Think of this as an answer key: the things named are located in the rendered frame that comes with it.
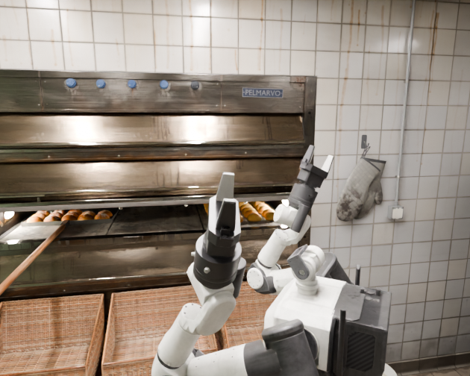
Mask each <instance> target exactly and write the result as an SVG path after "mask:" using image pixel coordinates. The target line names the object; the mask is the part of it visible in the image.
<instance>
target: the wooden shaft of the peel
mask: <svg viewBox="0 0 470 376"><path fill-rule="evenodd" d="M65 227H66V226H65V225H61V226H60V227H59V228H58V229H57V230H56V231H55V232H54V233H53V234H52V235H51V236H49V237H48V238H47V239H46V240H45V241H44V242H43V243H42V244H41V245H40V246H39V247H38V248H37V249H36V250H35V251H34V252H33V253H32V254H31V255H30V256H29V257H28V258H27V259H26V260H25V261H24V262H23V263H22V264H21V265H20V266H19V267H17V268H16V269H15V270H14V271H13V272H12V273H11V274H10V275H9V276H8V277H7V278H6V279H5V280H4V281H3V282H2V283H1V284H0V295H1V294H2V293H3V292H4V291H5V290H6V289H7V288H8V287H9V286H10V285H11V284H12V283H13V282H14V281H15V280H16V279H17V278H18V277H19V276H20V275H21V274H22V273H23V272H24V271H25V269H26V268H27V267H28V266H29V265H30V264H31V263H32V262H33V261H34V260H35V259H36V258H37V257H38V256H39V255H40V254H41V253H42V252H43V250H44V249H45V248H46V247H47V246H48V245H49V244H50V243H51V242H52V241H53V240H54V239H55V238H56V237H57V236H58V235H59V234H60V233H61V232H62V230H63V229H64V228H65Z"/></svg>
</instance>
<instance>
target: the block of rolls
mask: <svg viewBox="0 0 470 376"><path fill-rule="evenodd" d="M249 202H251V204H249V203H247V204H245V203H244V202H239V210H240V211H242V214H243V215H244V217H245V218H247V220H248V221H249V222H259V221H261V219H262V217H261V215H260V214H258V213H262V216H263V217H265V220H269V221H274V214H275V211H274V210H273V209H271V208H270V207H269V206H268V205H267V204H265V202H263V201H249ZM251 205H253V207H255V208H256V210H258V212H257V211H256V210H255V209H254V208H253V207H252V206H251ZM208 207H209V204H204V209H205V210H206V213H207V215H208Z"/></svg>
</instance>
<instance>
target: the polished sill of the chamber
mask: <svg viewBox="0 0 470 376"><path fill-rule="evenodd" d="M276 229H279V230H282V231H285V230H287V229H290V227H287V226H286V225H272V226H258V227H245V228H241V234H240V236H256V235H268V234H273V233H274V231H275V230H276ZM206 230H207V229H206ZM206 230H192V231H166V232H153V233H139V234H114V235H100V236H74V237H61V238H55V239H54V240H53V241H52V242H51V243H50V244H49V245H48V246H47V247H46V248H60V247H72V246H85V245H109V244H122V243H134V242H158V241H170V240H183V239H198V238H199V237H200V236H202V235H204V234H205V232H206ZM45 240H46V239H21V240H8V241H0V251H11V250H24V249H36V248H38V247H39V246H40V245H41V244H42V243H43V242H44V241H45Z"/></svg>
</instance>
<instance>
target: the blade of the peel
mask: <svg viewBox="0 0 470 376"><path fill-rule="evenodd" d="M102 210H109V211H110V212H111V213H112V217H111V218H109V219H90V220H72V221H69V222H70V224H71V225H83V224H99V223H112V221H113V220H114V218H115V216H116V214H117V213H118V211H119V209H101V210H91V211H93V212H95V214H96V215H97V214H98V212H100V211H102ZM85 211H88V210H82V212H85ZM62 222H63V221H61V220H60V221H56V222H27V220H25V221H24V222H22V223H21V226H22V227H36V226H52V225H60V224H61V223H62Z"/></svg>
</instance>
